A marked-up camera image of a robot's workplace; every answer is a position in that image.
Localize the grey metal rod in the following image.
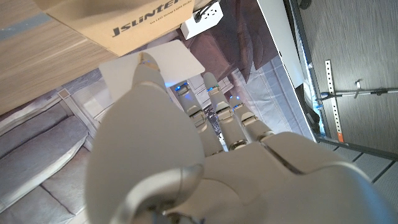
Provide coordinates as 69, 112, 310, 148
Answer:
317, 88, 398, 101

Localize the white perforated metal strip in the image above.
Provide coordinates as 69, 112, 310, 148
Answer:
325, 60, 345, 143

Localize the white card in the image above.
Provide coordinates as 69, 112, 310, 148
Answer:
98, 39, 206, 102

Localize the brown cardboard box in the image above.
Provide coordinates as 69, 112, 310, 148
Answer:
32, 0, 197, 57

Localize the black power strip cord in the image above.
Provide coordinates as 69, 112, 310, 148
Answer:
192, 0, 218, 23

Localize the printed living room backdrop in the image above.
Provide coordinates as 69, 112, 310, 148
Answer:
0, 0, 317, 224

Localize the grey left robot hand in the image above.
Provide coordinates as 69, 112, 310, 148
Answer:
85, 52, 398, 224

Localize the white power strip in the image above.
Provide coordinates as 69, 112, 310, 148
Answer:
180, 1, 224, 40

